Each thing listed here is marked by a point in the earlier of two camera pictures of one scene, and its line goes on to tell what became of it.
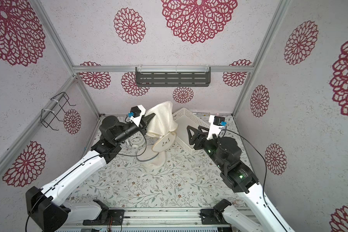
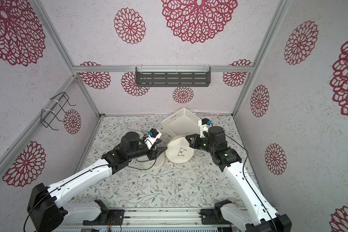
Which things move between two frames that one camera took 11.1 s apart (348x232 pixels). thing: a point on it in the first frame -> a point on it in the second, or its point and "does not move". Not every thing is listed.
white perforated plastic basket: x=183 y=118 does not move
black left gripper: x=144 y=123 -> x=154 y=153
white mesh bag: x=164 y=123 -> x=178 y=150
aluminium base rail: x=150 y=220 does not move
